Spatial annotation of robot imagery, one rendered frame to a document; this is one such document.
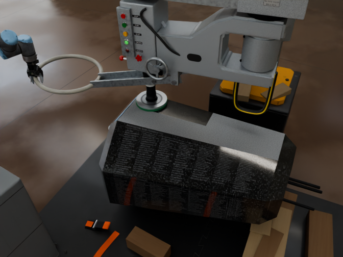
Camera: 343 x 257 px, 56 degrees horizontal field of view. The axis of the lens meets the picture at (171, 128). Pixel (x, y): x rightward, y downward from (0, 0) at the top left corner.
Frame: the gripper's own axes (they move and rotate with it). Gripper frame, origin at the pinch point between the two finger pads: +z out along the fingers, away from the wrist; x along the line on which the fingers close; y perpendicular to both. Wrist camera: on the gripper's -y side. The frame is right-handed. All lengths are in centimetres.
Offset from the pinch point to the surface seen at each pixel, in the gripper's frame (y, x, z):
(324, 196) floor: 82, 216, 74
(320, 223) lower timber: 110, 192, 62
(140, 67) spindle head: 41, 71, -34
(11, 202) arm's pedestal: 96, -6, 10
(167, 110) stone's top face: 46, 88, -2
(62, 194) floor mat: 39, 4, 87
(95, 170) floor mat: 19, 31, 86
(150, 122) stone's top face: 56, 75, -2
